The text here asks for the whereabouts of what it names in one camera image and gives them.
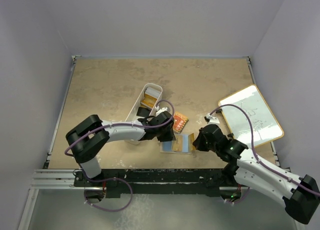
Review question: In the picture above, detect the gold credit card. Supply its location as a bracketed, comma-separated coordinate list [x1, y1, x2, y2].
[188, 133, 196, 152]
[171, 135, 183, 152]

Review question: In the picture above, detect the white credit card stack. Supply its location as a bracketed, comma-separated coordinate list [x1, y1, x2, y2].
[144, 86, 161, 99]

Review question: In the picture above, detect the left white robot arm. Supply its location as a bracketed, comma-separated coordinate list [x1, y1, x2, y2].
[65, 110, 175, 186]

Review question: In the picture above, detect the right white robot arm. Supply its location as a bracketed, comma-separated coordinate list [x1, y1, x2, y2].
[193, 124, 320, 225]

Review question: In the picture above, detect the black card in tray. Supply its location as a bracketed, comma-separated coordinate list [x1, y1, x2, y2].
[136, 106, 151, 118]

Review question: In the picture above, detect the orange spiral notebook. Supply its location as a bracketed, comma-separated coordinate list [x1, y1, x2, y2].
[173, 112, 189, 134]

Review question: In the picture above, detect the yellow framed whiteboard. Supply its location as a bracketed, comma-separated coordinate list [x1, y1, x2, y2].
[218, 84, 284, 148]

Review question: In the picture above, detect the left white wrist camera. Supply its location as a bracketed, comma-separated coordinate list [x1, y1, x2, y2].
[155, 106, 169, 116]

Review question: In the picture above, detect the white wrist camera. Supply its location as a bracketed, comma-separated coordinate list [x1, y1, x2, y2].
[204, 113, 220, 125]
[155, 106, 169, 116]

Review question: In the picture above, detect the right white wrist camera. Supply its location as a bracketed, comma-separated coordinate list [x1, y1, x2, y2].
[204, 113, 220, 125]

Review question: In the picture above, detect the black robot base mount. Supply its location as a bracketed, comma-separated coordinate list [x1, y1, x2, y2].
[73, 168, 246, 199]

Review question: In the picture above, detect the aluminium table frame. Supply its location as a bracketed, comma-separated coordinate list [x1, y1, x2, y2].
[17, 55, 308, 230]

